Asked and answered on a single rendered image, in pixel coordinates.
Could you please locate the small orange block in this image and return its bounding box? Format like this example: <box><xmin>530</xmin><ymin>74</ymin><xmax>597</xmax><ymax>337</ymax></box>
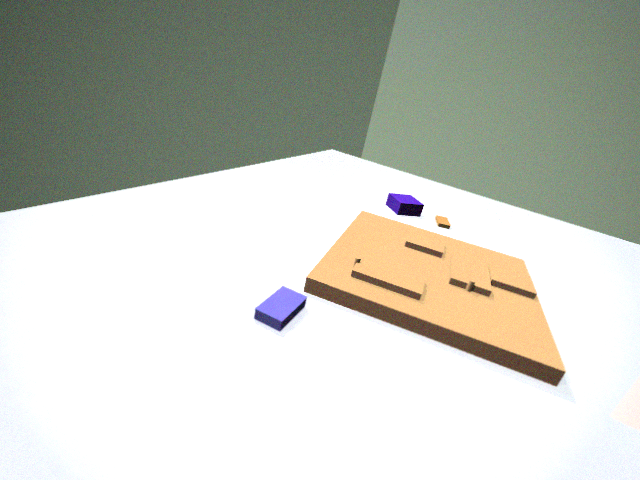
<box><xmin>435</xmin><ymin>215</ymin><xmax>450</xmax><ymax>229</ymax></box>

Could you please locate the tan puzzle board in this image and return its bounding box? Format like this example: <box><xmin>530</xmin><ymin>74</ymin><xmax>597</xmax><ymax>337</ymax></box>
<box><xmin>303</xmin><ymin>211</ymin><xmax>566</xmax><ymax>387</ymax></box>

